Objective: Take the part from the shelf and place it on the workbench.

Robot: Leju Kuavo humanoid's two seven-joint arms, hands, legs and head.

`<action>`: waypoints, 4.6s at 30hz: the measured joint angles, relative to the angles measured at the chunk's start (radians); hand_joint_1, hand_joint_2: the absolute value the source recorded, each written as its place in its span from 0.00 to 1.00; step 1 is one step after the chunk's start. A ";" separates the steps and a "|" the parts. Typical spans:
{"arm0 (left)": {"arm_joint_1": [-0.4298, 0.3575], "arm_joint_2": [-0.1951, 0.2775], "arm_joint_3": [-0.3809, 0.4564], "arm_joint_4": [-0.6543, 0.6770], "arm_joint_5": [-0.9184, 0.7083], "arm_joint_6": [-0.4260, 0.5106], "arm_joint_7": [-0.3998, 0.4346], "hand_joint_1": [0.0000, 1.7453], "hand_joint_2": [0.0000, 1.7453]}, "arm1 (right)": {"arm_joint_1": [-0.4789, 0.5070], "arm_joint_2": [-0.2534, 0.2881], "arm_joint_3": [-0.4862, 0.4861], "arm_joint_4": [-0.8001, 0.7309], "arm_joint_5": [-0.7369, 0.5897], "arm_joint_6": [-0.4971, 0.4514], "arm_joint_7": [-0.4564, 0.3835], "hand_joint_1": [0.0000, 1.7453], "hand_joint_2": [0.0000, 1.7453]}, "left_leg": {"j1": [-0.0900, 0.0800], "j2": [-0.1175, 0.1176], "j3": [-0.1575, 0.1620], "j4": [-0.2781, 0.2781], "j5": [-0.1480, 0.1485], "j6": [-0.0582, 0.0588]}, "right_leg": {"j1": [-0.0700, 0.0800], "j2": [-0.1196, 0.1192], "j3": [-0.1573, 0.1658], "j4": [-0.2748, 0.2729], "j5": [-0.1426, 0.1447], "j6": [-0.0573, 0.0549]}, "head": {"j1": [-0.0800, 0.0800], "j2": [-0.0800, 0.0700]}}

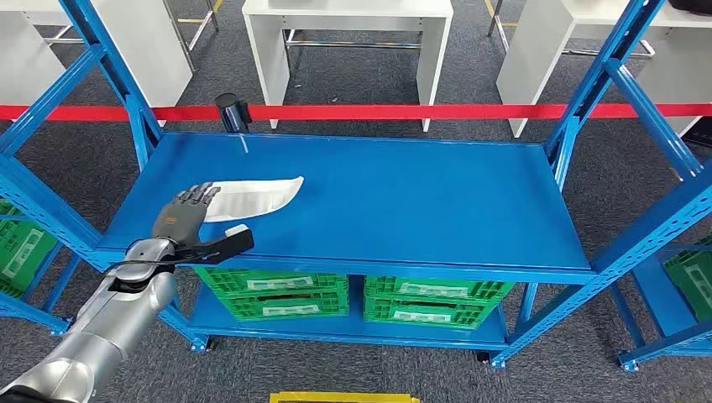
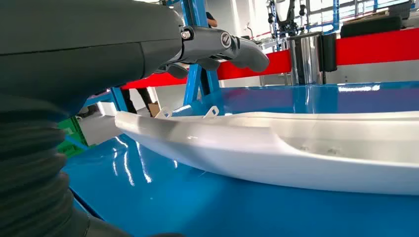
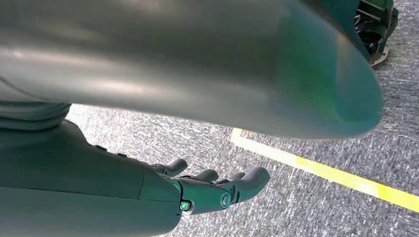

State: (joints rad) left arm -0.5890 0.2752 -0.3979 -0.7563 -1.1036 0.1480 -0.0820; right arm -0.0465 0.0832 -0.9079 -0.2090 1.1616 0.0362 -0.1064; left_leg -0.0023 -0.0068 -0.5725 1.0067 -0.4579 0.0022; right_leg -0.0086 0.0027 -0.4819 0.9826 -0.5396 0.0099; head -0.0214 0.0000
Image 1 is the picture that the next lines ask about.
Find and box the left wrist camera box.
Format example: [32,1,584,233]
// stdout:
[175,223,256,265]

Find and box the blue metal shelf rack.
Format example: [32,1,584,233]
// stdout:
[618,238,712,373]
[0,0,712,371]
[0,211,76,338]

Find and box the red barrier belt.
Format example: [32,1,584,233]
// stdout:
[0,102,712,123]

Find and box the green plastic crate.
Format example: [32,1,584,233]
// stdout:
[662,233,712,325]
[364,276,516,305]
[192,266,350,297]
[0,199,59,300]
[364,297,502,330]
[221,289,350,322]

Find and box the white curved body panel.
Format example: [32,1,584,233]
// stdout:
[202,175,306,223]

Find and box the black barrier post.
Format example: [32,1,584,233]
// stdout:
[215,92,251,133]

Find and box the white table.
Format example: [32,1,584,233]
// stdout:
[242,0,454,133]
[0,0,193,109]
[495,0,712,139]

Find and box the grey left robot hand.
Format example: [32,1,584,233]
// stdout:
[151,182,222,246]

